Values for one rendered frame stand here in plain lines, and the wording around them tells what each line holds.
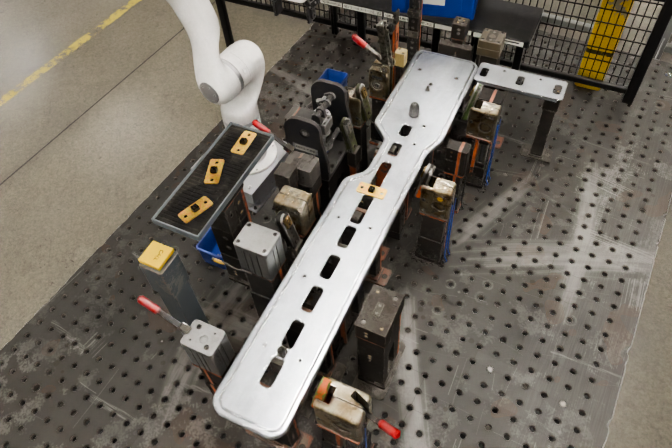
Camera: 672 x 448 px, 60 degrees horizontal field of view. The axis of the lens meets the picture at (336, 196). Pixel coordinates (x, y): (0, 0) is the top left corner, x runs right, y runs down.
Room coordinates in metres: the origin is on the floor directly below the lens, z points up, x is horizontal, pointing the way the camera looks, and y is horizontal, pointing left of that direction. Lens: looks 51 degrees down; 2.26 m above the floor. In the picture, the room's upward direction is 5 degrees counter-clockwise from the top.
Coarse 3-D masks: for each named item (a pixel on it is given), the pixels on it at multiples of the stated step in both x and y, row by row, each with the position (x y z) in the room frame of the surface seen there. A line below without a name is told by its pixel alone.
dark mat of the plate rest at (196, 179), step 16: (240, 128) 1.17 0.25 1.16; (224, 144) 1.11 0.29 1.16; (256, 144) 1.10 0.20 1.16; (208, 160) 1.06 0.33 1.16; (224, 160) 1.05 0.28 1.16; (240, 160) 1.05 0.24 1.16; (192, 176) 1.01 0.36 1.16; (224, 176) 1.00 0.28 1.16; (240, 176) 0.99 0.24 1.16; (176, 192) 0.96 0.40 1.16; (192, 192) 0.95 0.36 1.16; (208, 192) 0.95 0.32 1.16; (224, 192) 0.94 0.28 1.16; (176, 208) 0.91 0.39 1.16; (208, 208) 0.90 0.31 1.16; (176, 224) 0.86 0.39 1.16; (192, 224) 0.85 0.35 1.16
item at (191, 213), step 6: (204, 198) 0.93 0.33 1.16; (192, 204) 0.91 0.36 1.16; (198, 204) 0.91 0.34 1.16; (204, 204) 0.91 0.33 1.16; (210, 204) 0.91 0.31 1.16; (186, 210) 0.89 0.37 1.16; (192, 210) 0.89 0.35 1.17; (198, 210) 0.89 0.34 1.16; (204, 210) 0.89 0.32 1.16; (180, 216) 0.88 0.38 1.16; (192, 216) 0.87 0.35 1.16; (186, 222) 0.86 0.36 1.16
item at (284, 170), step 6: (282, 162) 1.09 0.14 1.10; (282, 168) 1.06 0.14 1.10; (288, 168) 1.06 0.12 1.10; (294, 168) 1.06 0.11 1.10; (276, 174) 1.05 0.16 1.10; (282, 174) 1.04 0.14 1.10; (288, 174) 1.04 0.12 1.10; (294, 174) 1.06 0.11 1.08; (276, 180) 1.05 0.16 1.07; (282, 180) 1.04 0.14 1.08; (288, 180) 1.03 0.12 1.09; (294, 180) 1.05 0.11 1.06; (276, 186) 1.05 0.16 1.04; (282, 186) 1.04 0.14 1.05; (294, 186) 1.05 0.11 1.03
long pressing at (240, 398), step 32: (416, 64) 1.58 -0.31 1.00; (448, 64) 1.57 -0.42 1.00; (416, 96) 1.42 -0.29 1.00; (448, 96) 1.41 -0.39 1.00; (384, 128) 1.28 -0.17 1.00; (416, 128) 1.27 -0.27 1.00; (448, 128) 1.27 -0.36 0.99; (384, 160) 1.15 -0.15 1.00; (416, 160) 1.14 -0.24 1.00; (352, 192) 1.04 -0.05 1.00; (320, 224) 0.93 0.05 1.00; (352, 224) 0.93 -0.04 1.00; (384, 224) 0.92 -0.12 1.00; (320, 256) 0.83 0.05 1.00; (352, 256) 0.83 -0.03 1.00; (288, 288) 0.75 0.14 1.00; (320, 288) 0.74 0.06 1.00; (352, 288) 0.73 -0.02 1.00; (288, 320) 0.66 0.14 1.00; (320, 320) 0.65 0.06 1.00; (256, 352) 0.58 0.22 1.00; (288, 352) 0.58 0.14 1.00; (320, 352) 0.57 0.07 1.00; (224, 384) 0.51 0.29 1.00; (256, 384) 0.51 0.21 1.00; (288, 384) 0.50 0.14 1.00; (224, 416) 0.44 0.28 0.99; (256, 416) 0.44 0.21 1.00; (288, 416) 0.43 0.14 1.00
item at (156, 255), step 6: (150, 246) 0.80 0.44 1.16; (156, 246) 0.80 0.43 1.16; (162, 246) 0.79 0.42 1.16; (144, 252) 0.78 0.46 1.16; (150, 252) 0.78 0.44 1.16; (156, 252) 0.78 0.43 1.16; (162, 252) 0.78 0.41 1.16; (168, 252) 0.78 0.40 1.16; (144, 258) 0.76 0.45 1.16; (150, 258) 0.76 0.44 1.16; (156, 258) 0.76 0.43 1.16; (162, 258) 0.76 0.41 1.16; (168, 258) 0.76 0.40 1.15; (150, 264) 0.75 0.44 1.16; (156, 264) 0.75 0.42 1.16; (162, 264) 0.75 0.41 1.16
